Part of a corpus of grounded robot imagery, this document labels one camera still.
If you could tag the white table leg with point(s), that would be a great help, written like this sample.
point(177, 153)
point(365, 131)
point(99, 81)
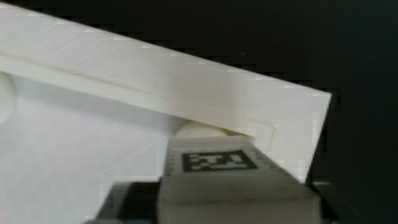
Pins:
point(225, 186)

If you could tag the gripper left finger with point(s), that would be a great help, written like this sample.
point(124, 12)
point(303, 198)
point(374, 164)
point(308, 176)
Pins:
point(129, 207)

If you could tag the white L-shaped obstacle fence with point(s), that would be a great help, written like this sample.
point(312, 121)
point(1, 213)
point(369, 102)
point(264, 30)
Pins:
point(104, 64)

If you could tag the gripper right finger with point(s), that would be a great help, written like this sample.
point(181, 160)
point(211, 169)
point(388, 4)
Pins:
point(330, 204)

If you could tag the white square table top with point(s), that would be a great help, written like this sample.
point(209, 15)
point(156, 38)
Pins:
point(81, 141)

